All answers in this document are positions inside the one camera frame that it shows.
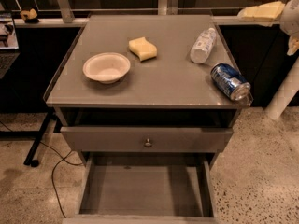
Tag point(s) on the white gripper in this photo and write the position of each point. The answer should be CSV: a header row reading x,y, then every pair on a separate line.
x,y
291,20

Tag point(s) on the clear plastic water bottle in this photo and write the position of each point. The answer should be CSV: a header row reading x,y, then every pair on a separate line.
x,y
203,46

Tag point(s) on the grey drawer cabinet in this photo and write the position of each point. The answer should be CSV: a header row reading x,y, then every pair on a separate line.
x,y
165,91

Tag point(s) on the round metal drawer knob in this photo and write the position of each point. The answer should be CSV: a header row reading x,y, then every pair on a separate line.
x,y
147,143

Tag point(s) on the open grey middle drawer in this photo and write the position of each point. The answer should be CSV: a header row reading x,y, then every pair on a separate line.
x,y
146,189

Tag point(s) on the grey top drawer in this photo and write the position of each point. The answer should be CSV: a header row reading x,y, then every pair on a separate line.
x,y
132,139

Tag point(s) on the blue soda can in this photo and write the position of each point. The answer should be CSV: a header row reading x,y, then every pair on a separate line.
x,y
230,81

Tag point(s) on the metal window railing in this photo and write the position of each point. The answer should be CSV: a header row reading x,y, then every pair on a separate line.
x,y
74,13

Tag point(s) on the yellow wavy sponge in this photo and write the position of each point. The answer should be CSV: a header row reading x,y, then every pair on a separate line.
x,y
142,48

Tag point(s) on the white paper bowl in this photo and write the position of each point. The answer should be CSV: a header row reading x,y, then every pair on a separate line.
x,y
106,68

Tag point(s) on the yellow object on black base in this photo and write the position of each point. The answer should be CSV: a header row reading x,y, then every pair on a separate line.
x,y
29,16

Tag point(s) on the open laptop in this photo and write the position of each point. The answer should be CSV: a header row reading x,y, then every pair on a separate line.
x,y
9,45

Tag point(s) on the black table leg frame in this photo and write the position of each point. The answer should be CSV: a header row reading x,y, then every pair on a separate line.
x,y
34,135

